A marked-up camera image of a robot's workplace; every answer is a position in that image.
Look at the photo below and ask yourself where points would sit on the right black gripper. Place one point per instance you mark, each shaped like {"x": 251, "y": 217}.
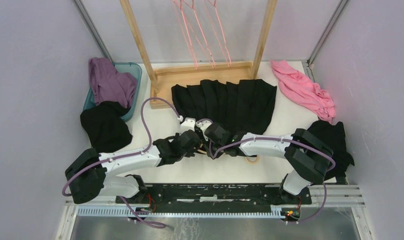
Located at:
{"x": 208, "y": 149}

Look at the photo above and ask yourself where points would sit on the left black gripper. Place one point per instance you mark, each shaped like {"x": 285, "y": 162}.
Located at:
{"x": 190, "y": 153}

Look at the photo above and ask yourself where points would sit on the black pleated skirt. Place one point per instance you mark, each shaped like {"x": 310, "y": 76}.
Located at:
{"x": 246, "y": 107}

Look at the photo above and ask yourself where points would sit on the black garment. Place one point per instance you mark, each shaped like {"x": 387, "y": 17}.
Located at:
{"x": 106, "y": 130}
{"x": 334, "y": 136}

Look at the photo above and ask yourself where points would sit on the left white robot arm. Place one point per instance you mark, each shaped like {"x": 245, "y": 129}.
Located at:
{"x": 94, "y": 174}

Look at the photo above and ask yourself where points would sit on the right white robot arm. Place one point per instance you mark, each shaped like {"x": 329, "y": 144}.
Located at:
{"x": 310, "y": 158}

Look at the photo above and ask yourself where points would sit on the wooden hanger rack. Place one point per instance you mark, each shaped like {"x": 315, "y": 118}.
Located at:
{"x": 162, "y": 79}

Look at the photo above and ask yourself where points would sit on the teal plastic basket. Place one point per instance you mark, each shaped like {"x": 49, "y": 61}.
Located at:
{"x": 129, "y": 68}

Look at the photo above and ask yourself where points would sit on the purple garment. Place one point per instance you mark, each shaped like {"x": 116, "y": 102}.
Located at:
{"x": 107, "y": 84}

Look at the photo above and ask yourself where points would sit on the pink garment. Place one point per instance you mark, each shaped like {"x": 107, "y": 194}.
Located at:
{"x": 301, "y": 90}

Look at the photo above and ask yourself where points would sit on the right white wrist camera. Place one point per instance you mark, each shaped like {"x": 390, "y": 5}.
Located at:
{"x": 203, "y": 124}

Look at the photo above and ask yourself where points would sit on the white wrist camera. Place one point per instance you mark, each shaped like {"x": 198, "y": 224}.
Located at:
{"x": 186, "y": 124}
{"x": 203, "y": 124}

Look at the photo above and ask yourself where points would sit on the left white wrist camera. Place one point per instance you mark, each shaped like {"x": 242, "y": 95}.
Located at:
{"x": 186, "y": 124}

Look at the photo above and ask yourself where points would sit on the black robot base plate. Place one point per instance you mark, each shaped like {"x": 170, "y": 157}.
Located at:
{"x": 221, "y": 198}

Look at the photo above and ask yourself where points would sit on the slotted grey cable duct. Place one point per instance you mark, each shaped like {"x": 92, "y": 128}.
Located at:
{"x": 123, "y": 211}

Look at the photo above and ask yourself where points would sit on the pink wire hanger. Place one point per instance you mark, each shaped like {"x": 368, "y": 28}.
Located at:
{"x": 216, "y": 24}
{"x": 193, "y": 32}

